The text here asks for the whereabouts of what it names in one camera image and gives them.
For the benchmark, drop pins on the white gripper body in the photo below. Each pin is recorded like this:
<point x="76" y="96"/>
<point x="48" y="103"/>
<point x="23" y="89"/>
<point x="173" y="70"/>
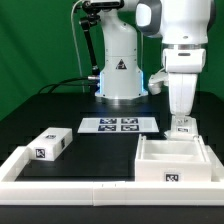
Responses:
<point x="182" y="67"/>

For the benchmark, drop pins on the white cabinet door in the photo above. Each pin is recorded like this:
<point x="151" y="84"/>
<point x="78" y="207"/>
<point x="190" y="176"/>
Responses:
<point x="182" y="131"/>

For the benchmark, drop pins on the white cabinet body box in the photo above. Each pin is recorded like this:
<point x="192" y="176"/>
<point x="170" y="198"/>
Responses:
<point x="172" y="161"/>

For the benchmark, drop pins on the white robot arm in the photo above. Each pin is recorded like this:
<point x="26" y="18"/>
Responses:
<point x="182" y="25"/>

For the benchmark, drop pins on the white cabinet top block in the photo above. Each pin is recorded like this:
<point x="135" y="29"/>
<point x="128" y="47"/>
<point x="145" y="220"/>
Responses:
<point x="50" y="144"/>

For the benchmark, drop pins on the white U-shaped fence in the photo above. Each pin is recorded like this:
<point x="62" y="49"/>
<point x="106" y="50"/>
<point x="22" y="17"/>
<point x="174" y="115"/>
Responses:
<point x="13" y="192"/>

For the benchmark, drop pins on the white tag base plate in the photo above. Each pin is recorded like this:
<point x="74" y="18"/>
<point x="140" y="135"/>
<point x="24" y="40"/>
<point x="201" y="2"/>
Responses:
<point x="119" y="125"/>

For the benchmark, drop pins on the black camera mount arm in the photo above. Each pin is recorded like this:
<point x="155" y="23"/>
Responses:
<point x="89" y="20"/>

